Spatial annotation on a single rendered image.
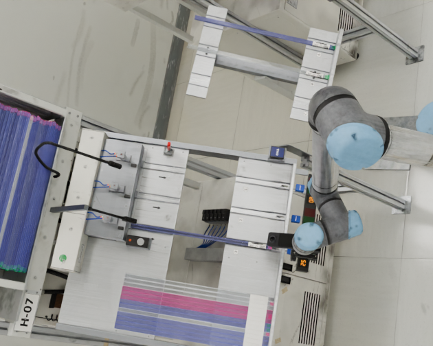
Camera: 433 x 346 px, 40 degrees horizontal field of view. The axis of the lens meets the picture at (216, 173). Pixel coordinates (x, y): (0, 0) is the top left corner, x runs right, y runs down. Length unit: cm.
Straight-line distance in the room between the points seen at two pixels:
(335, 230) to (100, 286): 83
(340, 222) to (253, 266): 44
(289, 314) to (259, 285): 53
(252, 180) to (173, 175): 28
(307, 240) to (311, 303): 99
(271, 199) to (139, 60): 230
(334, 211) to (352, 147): 39
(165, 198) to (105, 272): 33
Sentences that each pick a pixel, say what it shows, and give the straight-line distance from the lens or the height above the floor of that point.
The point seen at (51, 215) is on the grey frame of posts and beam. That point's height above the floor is 134.
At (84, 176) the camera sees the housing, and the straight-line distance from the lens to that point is 205.
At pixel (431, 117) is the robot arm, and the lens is 173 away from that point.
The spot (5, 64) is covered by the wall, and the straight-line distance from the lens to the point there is 369.
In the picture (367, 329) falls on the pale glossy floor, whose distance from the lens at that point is 264.
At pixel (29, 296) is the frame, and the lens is 202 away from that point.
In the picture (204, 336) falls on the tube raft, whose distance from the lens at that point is 199.
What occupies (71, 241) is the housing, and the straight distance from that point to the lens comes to 201.
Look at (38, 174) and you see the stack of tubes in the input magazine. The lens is 200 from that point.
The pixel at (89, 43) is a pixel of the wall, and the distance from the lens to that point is 397.
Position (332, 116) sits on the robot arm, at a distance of 138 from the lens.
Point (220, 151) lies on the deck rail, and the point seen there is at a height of 91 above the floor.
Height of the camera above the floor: 216
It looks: 37 degrees down
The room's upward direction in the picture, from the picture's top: 69 degrees counter-clockwise
